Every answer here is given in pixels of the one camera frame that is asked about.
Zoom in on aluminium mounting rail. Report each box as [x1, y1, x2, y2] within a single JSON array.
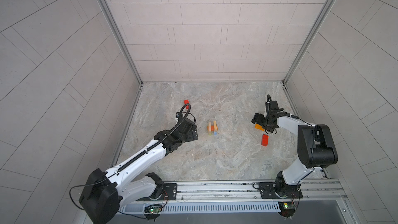
[[121, 179, 350, 216]]

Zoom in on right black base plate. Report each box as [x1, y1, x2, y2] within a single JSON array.
[[254, 182, 303, 199]]

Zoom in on left circuit board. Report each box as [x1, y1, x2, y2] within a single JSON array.
[[144, 204, 163, 220]]

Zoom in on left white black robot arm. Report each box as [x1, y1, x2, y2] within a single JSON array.
[[79, 117, 198, 224]]

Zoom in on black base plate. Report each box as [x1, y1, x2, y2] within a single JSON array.
[[139, 183, 178, 201], [254, 182, 303, 199]]

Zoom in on circuit board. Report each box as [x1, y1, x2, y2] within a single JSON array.
[[144, 204, 163, 220], [278, 202, 296, 218]]

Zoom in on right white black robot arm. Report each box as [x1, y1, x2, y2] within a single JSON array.
[[251, 95, 338, 199]]

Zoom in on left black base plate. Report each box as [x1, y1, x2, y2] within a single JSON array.
[[139, 183, 178, 201]]

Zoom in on right circuit board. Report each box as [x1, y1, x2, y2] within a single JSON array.
[[278, 202, 296, 218]]

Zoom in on yellow orange wood block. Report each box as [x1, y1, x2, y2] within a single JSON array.
[[255, 124, 265, 131]]

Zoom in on left black cable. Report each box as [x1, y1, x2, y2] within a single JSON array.
[[69, 103, 192, 220]]

